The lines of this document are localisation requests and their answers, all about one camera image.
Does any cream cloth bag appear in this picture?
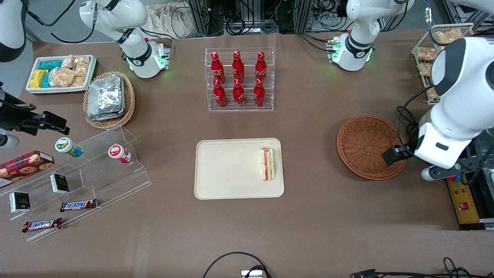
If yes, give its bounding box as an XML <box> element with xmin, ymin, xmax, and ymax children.
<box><xmin>149</xmin><ymin>3</ymin><xmax>195</xmax><ymax>39</ymax></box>

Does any beige rectangular tray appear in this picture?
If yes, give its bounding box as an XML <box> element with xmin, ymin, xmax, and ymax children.
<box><xmin>194</xmin><ymin>138</ymin><xmax>285</xmax><ymax>200</ymax></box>

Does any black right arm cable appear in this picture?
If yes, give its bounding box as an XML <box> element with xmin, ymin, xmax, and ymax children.
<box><xmin>27</xmin><ymin>0</ymin><xmax>97</xmax><ymax>44</ymax></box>

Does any coiled black cable bundle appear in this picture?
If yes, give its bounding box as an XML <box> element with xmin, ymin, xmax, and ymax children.
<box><xmin>226</xmin><ymin>15</ymin><xmax>279</xmax><ymax>35</ymax></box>

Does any red cookie box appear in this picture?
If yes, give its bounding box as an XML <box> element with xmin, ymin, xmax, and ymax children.
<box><xmin>0</xmin><ymin>151</ymin><xmax>55</xmax><ymax>189</ymax></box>

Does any black power cable with plug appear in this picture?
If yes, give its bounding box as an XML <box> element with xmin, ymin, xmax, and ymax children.
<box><xmin>397</xmin><ymin>106</ymin><xmax>421</xmax><ymax>140</ymax></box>

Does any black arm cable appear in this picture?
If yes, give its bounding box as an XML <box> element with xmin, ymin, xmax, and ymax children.
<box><xmin>396</xmin><ymin>85</ymin><xmax>435</xmax><ymax>156</ymax></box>
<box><xmin>27</xmin><ymin>0</ymin><xmax>97</xmax><ymax>44</ymax></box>

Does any stack of foil containers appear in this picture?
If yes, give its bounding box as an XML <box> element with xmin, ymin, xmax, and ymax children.
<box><xmin>87</xmin><ymin>75</ymin><xmax>126</xmax><ymax>121</ymax></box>

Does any white wire rack basket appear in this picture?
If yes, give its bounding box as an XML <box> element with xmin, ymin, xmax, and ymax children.
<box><xmin>411</xmin><ymin>23</ymin><xmax>475</xmax><ymax>105</ymax></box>

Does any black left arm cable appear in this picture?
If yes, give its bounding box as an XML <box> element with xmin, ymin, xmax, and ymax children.
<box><xmin>396</xmin><ymin>85</ymin><xmax>435</xmax><ymax>156</ymax></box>

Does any small black box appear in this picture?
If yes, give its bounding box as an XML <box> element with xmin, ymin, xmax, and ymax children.
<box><xmin>9</xmin><ymin>192</ymin><xmax>30</xmax><ymax>214</ymax></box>
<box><xmin>50</xmin><ymin>174</ymin><xmax>70</xmax><ymax>195</ymax></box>

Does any yellow snack packet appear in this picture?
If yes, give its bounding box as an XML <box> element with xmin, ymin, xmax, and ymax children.
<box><xmin>30</xmin><ymin>69</ymin><xmax>49</xmax><ymax>88</ymax></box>

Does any brown Snickers bar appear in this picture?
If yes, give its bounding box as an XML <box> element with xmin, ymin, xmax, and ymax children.
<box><xmin>60</xmin><ymin>199</ymin><xmax>98</xmax><ymax>212</ymax></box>
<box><xmin>22</xmin><ymin>217</ymin><xmax>63</xmax><ymax>233</ymax></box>

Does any black machine with yellow panel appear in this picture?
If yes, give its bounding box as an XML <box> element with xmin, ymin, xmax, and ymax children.
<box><xmin>447</xmin><ymin>129</ymin><xmax>494</xmax><ymax>231</ymax></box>

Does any aluminium profile post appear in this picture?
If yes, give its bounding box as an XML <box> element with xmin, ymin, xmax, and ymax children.
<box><xmin>189</xmin><ymin>0</ymin><xmax>211</xmax><ymax>37</ymax></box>
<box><xmin>295</xmin><ymin>0</ymin><xmax>311</xmax><ymax>32</ymax></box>

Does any green lidded small cup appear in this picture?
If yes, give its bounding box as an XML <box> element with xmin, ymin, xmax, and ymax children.
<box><xmin>55</xmin><ymin>137</ymin><xmax>84</xmax><ymax>158</ymax></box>

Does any triangular layered sandwich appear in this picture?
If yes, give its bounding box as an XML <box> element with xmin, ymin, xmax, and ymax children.
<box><xmin>259</xmin><ymin>147</ymin><xmax>275</xmax><ymax>181</ymax></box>

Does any light tan wicker basket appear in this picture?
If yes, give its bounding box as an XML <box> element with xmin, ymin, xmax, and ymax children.
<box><xmin>83</xmin><ymin>71</ymin><xmax>135</xmax><ymax>130</ymax></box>

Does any black cable with connector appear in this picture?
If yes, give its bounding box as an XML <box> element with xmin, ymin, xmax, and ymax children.
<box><xmin>351</xmin><ymin>257</ymin><xmax>494</xmax><ymax>278</ymax></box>

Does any black looped cable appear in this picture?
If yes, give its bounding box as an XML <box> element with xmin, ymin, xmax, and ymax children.
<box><xmin>203</xmin><ymin>252</ymin><xmax>272</xmax><ymax>278</ymax></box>

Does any clear acrylic step display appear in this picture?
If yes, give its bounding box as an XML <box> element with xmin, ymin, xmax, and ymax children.
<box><xmin>0</xmin><ymin>125</ymin><xmax>152</xmax><ymax>242</ymax></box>

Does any red lidded small cup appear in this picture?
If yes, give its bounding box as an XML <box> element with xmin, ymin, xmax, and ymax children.
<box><xmin>108</xmin><ymin>144</ymin><xmax>132</xmax><ymax>164</ymax></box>

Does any red cola bottle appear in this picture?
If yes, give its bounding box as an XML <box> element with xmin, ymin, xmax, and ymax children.
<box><xmin>233</xmin><ymin>78</ymin><xmax>245</xmax><ymax>107</ymax></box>
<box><xmin>255</xmin><ymin>51</ymin><xmax>268</xmax><ymax>82</ymax></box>
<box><xmin>213</xmin><ymin>79</ymin><xmax>228</xmax><ymax>108</ymax></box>
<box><xmin>254</xmin><ymin>78</ymin><xmax>266</xmax><ymax>108</ymax></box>
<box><xmin>211</xmin><ymin>52</ymin><xmax>226</xmax><ymax>85</ymax></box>
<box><xmin>232</xmin><ymin>51</ymin><xmax>245</xmax><ymax>83</ymax></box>

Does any white rectangular snack tray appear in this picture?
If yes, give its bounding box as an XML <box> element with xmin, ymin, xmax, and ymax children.
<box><xmin>26</xmin><ymin>55</ymin><xmax>97</xmax><ymax>95</ymax></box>

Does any brown round wicker basket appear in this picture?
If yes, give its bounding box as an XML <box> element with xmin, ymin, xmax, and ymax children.
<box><xmin>337</xmin><ymin>115</ymin><xmax>408</xmax><ymax>181</ymax></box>

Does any clear acrylic bottle rack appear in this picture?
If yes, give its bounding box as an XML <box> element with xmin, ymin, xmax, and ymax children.
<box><xmin>205</xmin><ymin>47</ymin><xmax>275</xmax><ymax>112</ymax></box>

